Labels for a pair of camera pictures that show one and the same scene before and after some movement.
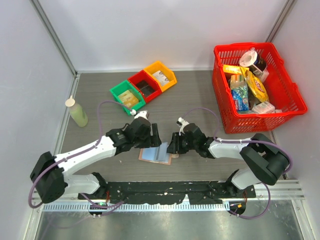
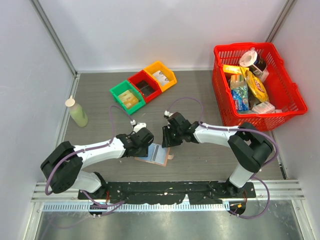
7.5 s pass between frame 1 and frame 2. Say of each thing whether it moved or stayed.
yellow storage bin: stayed
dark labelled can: stayed
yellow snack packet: stayed
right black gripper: moved
